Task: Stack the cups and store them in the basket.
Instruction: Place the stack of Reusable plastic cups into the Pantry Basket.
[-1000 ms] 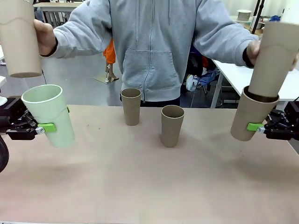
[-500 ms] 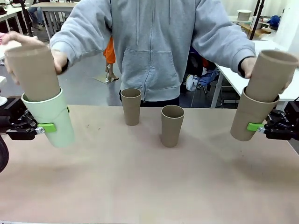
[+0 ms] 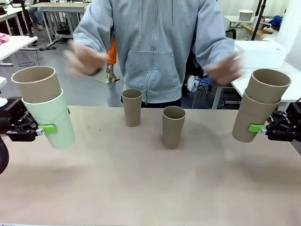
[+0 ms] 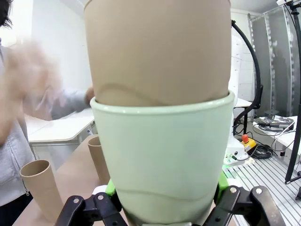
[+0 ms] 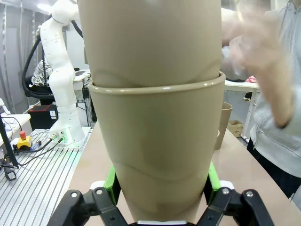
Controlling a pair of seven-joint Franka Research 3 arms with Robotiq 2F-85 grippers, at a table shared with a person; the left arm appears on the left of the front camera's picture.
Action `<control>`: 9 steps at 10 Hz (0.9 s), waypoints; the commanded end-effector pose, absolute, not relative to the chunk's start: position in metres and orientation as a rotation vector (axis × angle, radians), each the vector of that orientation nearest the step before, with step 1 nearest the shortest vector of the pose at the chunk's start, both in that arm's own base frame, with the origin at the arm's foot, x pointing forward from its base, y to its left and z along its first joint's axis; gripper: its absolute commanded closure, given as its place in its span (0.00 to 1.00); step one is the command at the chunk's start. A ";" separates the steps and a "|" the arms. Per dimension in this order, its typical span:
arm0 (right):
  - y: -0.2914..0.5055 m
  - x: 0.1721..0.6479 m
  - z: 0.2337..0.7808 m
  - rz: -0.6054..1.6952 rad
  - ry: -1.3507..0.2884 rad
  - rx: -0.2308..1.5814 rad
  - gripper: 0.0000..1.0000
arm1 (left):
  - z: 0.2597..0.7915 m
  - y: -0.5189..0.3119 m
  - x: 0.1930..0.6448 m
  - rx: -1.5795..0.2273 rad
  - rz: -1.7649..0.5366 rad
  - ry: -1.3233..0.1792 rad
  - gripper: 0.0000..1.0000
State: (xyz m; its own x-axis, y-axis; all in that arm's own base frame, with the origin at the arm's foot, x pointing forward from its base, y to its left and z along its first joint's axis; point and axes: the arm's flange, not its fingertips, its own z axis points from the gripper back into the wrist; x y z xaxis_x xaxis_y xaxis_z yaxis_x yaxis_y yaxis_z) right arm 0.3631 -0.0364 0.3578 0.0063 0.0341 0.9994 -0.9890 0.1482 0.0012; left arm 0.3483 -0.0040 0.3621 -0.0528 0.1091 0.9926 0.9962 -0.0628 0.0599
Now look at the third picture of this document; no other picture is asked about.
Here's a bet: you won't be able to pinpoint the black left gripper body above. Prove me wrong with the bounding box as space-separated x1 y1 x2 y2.
0 96 40 143

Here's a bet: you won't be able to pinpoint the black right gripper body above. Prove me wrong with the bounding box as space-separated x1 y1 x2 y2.
265 102 301 143

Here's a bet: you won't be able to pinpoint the light green cup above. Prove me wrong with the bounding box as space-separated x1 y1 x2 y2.
22 87 76 150

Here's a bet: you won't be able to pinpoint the brown paper cup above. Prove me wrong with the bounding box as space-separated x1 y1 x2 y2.
11 66 62 104
162 105 186 149
245 68 292 104
121 89 143 128
231 89 282 144

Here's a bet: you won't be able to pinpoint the white plastic basket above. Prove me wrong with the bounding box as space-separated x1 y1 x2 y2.
234 40 289 69

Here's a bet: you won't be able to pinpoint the person's right forearm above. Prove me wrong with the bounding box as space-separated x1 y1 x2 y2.
72 18 115 55

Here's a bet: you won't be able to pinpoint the person's left forearm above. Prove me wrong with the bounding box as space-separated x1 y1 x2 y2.
194 28 236 70

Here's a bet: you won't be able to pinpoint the stack of grey plates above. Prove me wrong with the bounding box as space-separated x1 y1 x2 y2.
238 9 254 22

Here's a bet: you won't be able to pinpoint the person's right hand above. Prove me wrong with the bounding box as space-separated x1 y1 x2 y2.
63 42 110 76

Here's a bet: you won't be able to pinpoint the person's left hand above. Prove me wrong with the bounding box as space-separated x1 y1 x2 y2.
202 53 245 86

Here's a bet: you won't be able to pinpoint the white side table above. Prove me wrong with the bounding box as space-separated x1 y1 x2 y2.
211 60 301 110

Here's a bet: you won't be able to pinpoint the mannequin stand base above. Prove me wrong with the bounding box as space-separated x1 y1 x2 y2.
94 65 121 85

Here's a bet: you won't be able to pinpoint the orange green garment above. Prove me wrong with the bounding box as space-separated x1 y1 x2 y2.
107 35 118 65

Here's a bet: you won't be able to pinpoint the blue white cloth heap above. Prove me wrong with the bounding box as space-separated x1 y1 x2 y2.
187 74 212 93

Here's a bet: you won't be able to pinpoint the wooden tabletop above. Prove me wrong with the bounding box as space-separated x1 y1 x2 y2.
239 23 275 38

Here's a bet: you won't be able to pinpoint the black trousers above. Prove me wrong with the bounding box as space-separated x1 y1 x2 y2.
121 95 182 109

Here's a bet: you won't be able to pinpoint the blue bag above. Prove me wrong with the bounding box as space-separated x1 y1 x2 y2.
269 15 284 27

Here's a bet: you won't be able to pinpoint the black office chair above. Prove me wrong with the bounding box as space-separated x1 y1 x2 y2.
225 28 237 40

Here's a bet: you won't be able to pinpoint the seated person in jeans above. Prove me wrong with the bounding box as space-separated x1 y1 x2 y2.
27 6 45 31

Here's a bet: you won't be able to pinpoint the black light stand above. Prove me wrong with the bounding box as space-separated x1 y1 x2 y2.
250 0 268 41

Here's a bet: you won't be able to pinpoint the black tripod stand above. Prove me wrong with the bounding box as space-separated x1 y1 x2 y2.
20 0 36 38

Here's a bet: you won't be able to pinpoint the desk with white legs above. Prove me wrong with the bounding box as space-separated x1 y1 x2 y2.
31 2 91 49

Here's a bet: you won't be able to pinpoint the white shelf table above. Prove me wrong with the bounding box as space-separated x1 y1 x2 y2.
222 15 271 30

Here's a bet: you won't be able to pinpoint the grey zip hoodie torso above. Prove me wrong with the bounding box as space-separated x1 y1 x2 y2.
79 0 224 104

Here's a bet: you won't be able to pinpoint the white background desk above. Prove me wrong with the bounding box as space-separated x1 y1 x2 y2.
0 7 30 36

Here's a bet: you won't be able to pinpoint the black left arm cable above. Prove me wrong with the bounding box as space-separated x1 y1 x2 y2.
0 135 10 175

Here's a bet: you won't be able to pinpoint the black floor cable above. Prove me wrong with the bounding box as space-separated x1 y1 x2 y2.
34 43 48 71

